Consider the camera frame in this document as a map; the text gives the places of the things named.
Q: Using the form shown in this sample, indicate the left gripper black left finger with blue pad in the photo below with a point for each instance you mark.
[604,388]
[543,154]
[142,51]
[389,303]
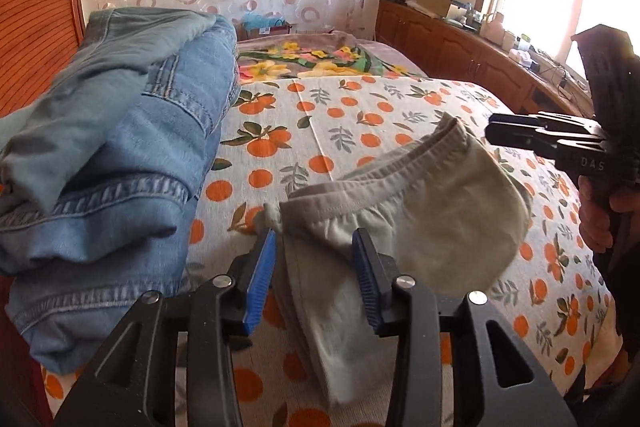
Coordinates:
[131,379]

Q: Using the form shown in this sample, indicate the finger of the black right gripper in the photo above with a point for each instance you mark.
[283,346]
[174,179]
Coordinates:
[539,132]

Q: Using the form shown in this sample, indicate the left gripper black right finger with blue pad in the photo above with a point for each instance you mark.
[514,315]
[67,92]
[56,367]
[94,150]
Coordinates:
[497,379]

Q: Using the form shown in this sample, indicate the grey pants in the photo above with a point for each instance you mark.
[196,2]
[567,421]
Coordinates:
[440,206]

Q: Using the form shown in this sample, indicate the dark sleeve forearm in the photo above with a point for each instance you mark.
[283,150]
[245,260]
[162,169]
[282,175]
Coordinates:
[619,266]

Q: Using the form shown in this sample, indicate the person's right hand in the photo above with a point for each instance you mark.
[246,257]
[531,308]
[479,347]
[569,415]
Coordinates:
[595,226]

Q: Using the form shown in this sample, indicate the white jug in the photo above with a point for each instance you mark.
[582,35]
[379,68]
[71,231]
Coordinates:
[492,28]

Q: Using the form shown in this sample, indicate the wooden sideboard cabinet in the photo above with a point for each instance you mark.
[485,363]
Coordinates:
[445,52]

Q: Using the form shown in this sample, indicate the cardboard box on cabinet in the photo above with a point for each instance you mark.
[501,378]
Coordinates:
[439,8]

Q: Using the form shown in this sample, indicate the blue denim jeans pile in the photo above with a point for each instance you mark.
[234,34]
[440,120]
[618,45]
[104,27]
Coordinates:
[102,174]

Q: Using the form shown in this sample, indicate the floral blanket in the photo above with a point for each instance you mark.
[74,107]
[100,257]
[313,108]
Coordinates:
[337,54]

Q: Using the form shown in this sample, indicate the box with blue cloth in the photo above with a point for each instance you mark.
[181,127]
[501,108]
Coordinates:
[253,26]

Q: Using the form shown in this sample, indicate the wooden headboard panel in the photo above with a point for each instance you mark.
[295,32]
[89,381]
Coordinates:
[38,39]

